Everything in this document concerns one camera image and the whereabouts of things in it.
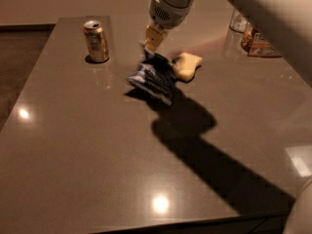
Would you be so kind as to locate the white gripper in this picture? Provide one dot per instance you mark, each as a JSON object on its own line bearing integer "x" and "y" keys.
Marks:
{"x": 170, "y": 16}

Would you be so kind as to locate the blue potato chip bag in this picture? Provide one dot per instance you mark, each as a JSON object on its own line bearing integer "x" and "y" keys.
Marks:
{"x": 155, "y": 76}

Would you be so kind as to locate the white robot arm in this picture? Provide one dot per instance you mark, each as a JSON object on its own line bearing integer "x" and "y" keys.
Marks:
{"x": 286, "y": 24}

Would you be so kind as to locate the yellow sponge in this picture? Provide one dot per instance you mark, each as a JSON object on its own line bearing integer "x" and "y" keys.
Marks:
{"x": 185, "y": 65}

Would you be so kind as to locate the gold soda can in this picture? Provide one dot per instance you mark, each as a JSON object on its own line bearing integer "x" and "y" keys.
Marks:
{"x": 96, "y": 41}

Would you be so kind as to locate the clear glass container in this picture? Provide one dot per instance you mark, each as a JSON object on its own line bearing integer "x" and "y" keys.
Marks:
{"x": 238, "y": 22}

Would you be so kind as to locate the snack jar with black lid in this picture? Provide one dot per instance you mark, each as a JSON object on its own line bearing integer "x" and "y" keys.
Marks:
{"x": 256, "y": 45}

